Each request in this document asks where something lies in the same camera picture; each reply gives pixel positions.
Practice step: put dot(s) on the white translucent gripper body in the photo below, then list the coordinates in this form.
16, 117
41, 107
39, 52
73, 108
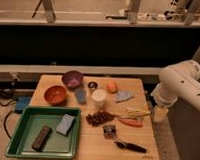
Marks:
160, 113

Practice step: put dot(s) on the white cup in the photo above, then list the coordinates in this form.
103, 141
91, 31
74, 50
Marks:
99, 98

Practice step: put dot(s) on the orange bowl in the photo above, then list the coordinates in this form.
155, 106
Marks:
55, 95

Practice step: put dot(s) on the orange fruit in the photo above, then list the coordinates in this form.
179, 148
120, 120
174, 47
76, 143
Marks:
111, 87

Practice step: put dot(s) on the small dark round lid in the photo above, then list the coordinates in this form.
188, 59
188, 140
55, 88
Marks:
92, 85

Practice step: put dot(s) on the blue box on floor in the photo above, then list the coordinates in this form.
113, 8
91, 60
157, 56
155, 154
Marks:
21, 103

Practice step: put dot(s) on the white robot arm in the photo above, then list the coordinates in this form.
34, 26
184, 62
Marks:
178, 80

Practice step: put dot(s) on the dark brown block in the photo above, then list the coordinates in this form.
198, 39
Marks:
41, 138

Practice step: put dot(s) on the purple bowl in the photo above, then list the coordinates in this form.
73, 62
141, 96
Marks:
72, 79

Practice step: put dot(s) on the red chili pepper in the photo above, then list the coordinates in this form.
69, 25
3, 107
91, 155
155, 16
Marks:
130, 122

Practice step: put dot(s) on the bunch of dark grapes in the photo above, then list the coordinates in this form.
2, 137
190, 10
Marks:
99, 118

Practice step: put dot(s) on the grey blue sponge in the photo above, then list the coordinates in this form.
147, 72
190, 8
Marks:
66, 123

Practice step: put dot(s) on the blue grey oval object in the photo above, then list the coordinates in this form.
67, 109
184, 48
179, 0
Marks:
80, 95

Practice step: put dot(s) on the black handled metal spatula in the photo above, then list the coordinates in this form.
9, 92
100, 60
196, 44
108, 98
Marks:
109, 132

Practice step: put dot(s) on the yellow corn cob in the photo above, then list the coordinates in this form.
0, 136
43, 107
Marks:
137, 112

